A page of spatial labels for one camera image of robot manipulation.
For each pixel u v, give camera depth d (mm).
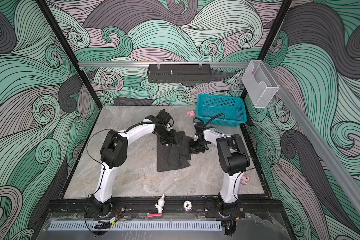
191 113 1124
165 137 835
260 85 770
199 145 821
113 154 561
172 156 835
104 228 702
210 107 1211
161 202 727
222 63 957
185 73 951
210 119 697
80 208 744
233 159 506
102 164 570
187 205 697
